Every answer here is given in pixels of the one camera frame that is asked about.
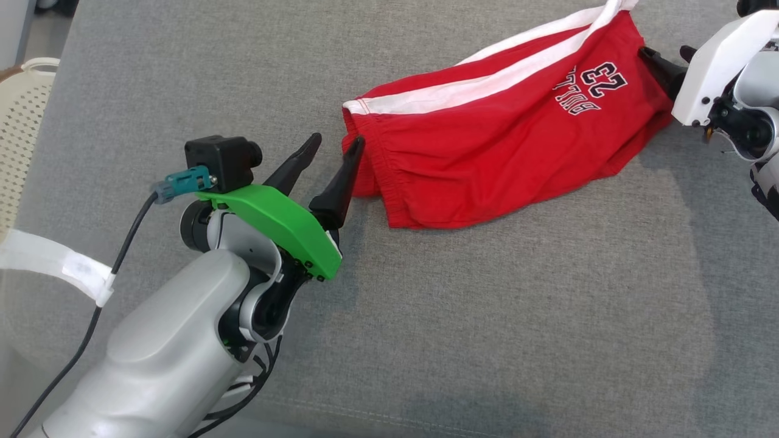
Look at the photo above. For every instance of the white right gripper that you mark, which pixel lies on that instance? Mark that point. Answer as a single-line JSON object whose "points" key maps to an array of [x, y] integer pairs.
{"points": [[718, 67]]}

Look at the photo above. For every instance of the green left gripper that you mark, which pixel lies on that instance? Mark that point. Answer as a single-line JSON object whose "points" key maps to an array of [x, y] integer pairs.
{"points": [[280, 222]]}

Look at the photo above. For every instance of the red Bulls print shorts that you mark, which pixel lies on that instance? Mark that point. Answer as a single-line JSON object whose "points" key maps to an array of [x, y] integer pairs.
{"points": [[487, 158]]}

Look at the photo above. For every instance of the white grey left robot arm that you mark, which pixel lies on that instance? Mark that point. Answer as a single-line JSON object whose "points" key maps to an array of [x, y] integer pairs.
{"points": [[164, 353]]}

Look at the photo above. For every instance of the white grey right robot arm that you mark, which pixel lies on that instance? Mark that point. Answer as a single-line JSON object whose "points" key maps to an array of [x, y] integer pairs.
{"points": [[761, 91]]}

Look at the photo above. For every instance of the grey fabric sofa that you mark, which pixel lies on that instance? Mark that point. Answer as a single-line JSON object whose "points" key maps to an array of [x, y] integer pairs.
{"points": [[487, 334]]}

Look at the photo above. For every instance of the white tape label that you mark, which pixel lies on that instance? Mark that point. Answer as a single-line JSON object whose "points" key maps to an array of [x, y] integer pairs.
{"points": [[55, 258]]}

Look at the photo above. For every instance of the cream plastic laundry basket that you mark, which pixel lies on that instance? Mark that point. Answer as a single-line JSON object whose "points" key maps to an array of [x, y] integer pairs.
{"points": [[24, 121]]}

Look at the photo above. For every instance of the white cabinet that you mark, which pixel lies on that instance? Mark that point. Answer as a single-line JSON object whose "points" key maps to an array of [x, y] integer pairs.
{"points": [[15, 30]]}

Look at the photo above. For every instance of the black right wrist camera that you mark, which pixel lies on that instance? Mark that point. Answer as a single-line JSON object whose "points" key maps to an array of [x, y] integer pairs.
{"points": [[758, 6]]}

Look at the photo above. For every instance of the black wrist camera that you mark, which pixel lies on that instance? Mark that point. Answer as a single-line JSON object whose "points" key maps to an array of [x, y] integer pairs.
{"points": [[219, 161], [758, 6]]}

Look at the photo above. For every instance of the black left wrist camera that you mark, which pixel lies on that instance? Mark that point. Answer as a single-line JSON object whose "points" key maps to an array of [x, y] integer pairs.
{"points": [[219, 161]]}

